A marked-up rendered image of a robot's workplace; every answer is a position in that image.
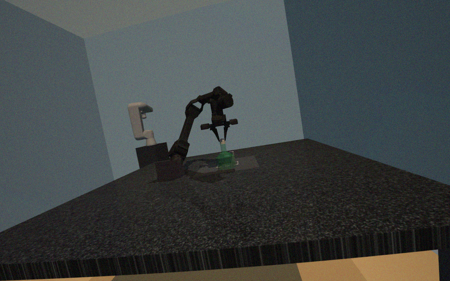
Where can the green glass bottle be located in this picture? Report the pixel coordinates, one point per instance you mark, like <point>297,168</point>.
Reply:
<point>225,160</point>

